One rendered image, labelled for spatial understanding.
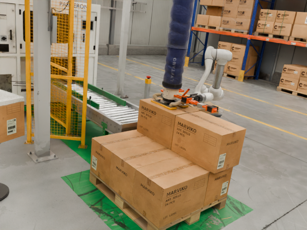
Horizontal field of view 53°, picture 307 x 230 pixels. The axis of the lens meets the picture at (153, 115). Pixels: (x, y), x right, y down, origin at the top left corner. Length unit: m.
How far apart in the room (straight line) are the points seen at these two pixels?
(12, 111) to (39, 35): 1.04
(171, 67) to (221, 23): 8.74
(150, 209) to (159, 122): 1.02
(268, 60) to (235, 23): 1.92
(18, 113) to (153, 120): 1.41
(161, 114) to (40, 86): 1.50
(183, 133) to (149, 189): 0.72
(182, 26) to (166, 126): 1.07
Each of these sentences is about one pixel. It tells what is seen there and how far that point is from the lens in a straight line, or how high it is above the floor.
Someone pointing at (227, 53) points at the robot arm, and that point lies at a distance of 3.83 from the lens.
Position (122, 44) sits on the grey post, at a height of 1.20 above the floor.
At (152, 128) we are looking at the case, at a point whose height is 0.67.
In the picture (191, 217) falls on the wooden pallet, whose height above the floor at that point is 0.09.
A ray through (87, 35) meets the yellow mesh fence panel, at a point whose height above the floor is 1.57.
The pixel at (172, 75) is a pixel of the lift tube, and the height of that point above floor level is 1.31.
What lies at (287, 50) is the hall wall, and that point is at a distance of 12.15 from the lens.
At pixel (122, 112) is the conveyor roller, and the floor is 0.55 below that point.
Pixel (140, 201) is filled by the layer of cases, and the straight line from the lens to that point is 2.97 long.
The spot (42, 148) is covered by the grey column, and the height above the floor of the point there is 0.13.
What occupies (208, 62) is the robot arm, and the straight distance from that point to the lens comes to 3.76.
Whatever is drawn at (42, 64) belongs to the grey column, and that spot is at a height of 1.21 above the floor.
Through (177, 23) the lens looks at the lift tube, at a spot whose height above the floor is 1.85.
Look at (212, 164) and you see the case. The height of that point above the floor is 0.63.
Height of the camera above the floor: 1.92
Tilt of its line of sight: 18 degrees down
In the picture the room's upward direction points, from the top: 7 degrees clockwise
